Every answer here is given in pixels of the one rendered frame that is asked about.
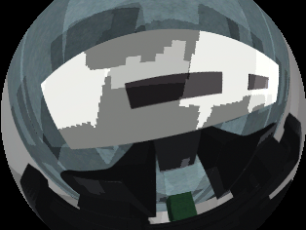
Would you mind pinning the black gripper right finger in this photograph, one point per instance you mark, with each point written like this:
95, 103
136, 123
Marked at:
225, 156

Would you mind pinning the black two-prong plug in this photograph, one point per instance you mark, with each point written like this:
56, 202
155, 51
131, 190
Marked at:
177, 151

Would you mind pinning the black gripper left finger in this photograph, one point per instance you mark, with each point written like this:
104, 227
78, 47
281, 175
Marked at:
132, 179

